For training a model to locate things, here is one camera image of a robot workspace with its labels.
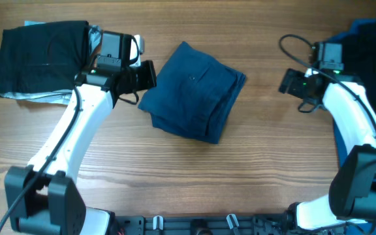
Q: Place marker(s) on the folded black garment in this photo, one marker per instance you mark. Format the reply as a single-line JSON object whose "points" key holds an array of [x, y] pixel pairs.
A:
{"points": [[41, 57]]}

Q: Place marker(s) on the dark blue shorts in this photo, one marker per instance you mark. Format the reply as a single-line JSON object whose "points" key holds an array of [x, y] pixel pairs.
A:
{"points": [[193, 96]]}

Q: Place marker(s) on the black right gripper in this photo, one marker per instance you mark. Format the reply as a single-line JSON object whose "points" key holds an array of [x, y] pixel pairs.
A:
{"points": [[295, 76]]}

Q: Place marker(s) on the bright blue garment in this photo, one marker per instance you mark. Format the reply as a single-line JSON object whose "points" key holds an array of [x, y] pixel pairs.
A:
{"points": [[355, 29]]}

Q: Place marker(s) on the folded light grey garment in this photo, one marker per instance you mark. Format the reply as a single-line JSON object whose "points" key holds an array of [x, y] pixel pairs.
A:
{"points": [[93, 36]]}

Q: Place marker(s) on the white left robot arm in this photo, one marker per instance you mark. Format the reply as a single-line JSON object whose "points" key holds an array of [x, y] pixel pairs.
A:
{"points": [[42, 197]]}

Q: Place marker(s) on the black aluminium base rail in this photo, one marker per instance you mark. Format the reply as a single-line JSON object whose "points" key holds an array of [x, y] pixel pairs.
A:
{"points": [[231, 224]]}

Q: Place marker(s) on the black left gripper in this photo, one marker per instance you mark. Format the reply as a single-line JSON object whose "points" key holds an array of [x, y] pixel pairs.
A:
{"points": [[149, 81]]}

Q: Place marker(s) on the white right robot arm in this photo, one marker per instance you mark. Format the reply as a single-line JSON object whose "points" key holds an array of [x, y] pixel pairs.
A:
{"points": [[351, 200]]}

